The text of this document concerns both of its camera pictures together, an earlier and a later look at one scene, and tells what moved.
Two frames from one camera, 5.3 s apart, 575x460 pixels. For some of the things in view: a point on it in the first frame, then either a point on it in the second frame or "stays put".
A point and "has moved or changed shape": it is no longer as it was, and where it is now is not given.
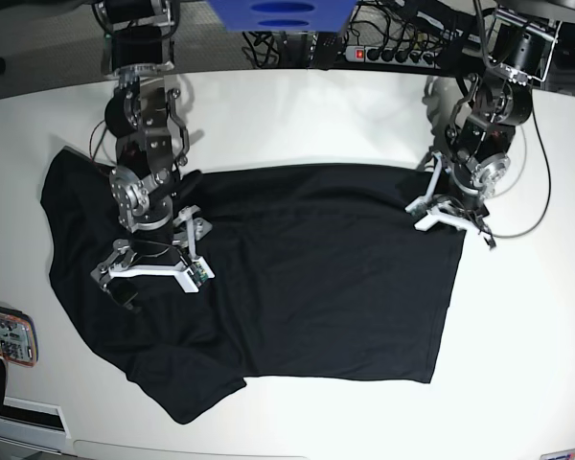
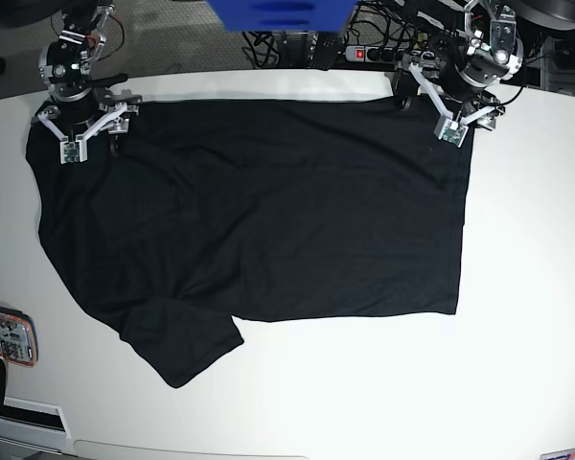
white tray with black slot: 33,425 stays put
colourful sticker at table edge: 574,453 stays put
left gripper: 154,247 to 73,107
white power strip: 389,55 stays put
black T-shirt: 319,272 has moved or changed shape
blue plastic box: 285,15 stays put
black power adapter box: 327,50 stays put
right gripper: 472,203 to 445,74
